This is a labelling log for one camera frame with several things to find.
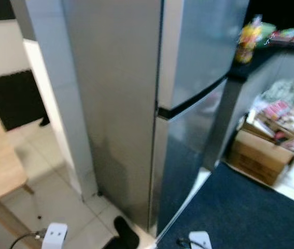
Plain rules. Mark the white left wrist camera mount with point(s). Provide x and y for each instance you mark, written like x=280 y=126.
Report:
x=55 y=237

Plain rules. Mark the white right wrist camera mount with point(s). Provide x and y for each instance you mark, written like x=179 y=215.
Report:
x=200 y=241

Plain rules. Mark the brown cardboard box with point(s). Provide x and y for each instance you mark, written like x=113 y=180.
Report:
x=258 y=158

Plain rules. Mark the silver fridge cabinet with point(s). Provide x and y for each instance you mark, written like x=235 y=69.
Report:
x=115 y=78

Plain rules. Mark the crumpled pale plastic bag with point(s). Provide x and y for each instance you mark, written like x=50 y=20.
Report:
x=289 y=91

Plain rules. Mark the dark floor carpet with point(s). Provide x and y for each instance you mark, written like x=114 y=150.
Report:
x=235 y=218

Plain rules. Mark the green snack packet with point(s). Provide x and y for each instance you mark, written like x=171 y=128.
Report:
x=269 y=32

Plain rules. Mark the silver freezer door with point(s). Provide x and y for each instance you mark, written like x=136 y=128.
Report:
x=204 y=46

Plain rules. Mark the red snack packet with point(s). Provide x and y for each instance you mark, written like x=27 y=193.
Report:
x=276 y=110

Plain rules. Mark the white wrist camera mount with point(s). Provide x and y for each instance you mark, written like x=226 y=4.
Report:
x=55 y=237
x=200 y=241

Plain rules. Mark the black robot foot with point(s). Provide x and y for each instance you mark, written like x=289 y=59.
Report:
x=126 y=231

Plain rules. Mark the grey kitchen cabinet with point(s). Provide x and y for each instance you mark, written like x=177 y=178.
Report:
x=261 y=78

